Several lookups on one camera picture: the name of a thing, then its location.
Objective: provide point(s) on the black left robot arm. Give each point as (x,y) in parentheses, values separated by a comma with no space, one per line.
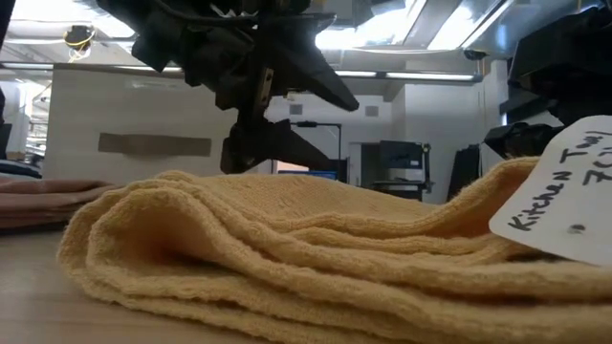
(153,28)

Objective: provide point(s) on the black drape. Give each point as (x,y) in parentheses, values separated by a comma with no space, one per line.
(464,172)

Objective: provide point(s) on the black background rig frame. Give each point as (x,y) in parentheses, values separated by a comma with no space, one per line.
(330,125)

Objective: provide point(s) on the blue plastic bin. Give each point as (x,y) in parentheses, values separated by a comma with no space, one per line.
(311,174)

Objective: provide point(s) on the black monitor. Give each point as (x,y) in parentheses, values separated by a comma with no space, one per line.
(4,141)

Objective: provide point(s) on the pink towel with white stripes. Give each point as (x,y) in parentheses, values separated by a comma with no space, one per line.
(43,200)

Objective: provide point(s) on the LED light bar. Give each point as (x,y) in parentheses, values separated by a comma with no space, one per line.
(406,74)

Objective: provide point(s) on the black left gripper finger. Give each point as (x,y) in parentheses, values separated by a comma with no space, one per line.
(315,76)
(268,148)

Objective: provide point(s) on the dark grey towel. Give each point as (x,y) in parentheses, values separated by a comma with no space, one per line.
(16,169)

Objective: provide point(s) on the white fabric storage box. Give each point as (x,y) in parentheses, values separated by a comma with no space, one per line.
(134,114)

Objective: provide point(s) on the mustard yellow towel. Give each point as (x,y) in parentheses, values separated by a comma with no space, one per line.
(311,258)

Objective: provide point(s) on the white handwritten paper tag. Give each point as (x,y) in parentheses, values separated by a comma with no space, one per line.
(559,200)

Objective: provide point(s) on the white board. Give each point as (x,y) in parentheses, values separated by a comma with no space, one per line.
(488,160)

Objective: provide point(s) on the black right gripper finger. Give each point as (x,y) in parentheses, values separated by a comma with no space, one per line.
(521,139)

